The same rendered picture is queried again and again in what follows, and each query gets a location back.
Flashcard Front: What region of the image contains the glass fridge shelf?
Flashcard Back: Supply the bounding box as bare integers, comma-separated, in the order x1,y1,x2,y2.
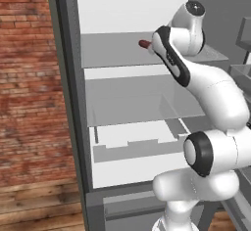
84,74,212,128
79,31,230,69

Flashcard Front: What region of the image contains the clear fridge crisper drawer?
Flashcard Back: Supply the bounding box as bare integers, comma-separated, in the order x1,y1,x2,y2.
92,117,197,164

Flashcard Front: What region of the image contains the grey open fridge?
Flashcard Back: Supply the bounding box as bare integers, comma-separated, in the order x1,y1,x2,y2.
45,0,251,231

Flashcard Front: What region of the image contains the dark red sausage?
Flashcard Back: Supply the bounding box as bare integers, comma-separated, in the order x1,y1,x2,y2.
138,39,153,50

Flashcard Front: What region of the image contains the grey freezer drawer front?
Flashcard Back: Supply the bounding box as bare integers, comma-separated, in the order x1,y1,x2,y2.
102,190,229,231

